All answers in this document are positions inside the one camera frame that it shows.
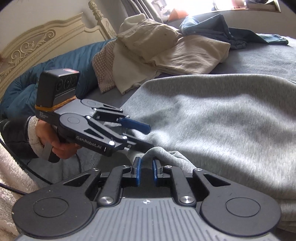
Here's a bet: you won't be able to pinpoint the grey curtain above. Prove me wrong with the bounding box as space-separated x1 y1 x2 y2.
125 0 169 24

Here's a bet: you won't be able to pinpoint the black cable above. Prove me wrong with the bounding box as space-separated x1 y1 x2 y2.
0 137 54 186

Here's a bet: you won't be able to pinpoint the teal blue pillow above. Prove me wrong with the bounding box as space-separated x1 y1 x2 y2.
0 39 116 118

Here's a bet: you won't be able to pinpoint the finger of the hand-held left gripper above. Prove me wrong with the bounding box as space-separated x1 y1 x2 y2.
92 107 151 135
79 115 155 154

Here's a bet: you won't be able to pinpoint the person's left hand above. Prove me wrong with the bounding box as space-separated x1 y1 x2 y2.
35 120 79 160

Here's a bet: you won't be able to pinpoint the grey sweatshirt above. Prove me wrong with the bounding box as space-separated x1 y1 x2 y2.
77 74 296 232

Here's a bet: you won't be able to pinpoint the person's left forearm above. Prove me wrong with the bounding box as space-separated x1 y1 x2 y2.
0 115 44 160

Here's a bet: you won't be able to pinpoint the white fleece robe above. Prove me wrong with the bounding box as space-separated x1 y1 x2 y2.
0 146 41 235

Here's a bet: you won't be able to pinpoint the orange box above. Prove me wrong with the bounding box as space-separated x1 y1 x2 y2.
169 9 189 21

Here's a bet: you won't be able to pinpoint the dark braided cable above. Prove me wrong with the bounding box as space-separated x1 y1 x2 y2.
0 182 27 195

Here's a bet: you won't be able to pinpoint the bright window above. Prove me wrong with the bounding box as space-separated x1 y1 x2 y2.
159 0 281 19

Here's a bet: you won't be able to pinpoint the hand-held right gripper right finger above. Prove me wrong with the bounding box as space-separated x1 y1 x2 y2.
152 160 232 205

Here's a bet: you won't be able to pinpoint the blue jeans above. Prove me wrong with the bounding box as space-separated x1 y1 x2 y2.
179 14 289 50

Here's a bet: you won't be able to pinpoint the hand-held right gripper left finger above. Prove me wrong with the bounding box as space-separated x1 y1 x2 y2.
62 157 141 207

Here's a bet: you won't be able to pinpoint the checked cloth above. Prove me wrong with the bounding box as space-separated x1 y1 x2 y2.
92 43 118 93

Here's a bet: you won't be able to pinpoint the light tan folded garment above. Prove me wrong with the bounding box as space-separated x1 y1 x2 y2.
148 35 232 75

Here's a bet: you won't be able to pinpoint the dark navy elastic pants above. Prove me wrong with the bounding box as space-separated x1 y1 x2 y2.
208 35 247 50

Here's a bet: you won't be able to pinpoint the cream carved headboard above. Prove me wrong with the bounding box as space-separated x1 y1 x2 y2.
0 1 116 100

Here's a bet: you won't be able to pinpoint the cream garment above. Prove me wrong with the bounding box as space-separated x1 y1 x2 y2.
112 13 161 94

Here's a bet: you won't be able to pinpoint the cardboard box of dark clothes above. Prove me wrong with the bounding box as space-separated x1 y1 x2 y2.
245 0 281 11

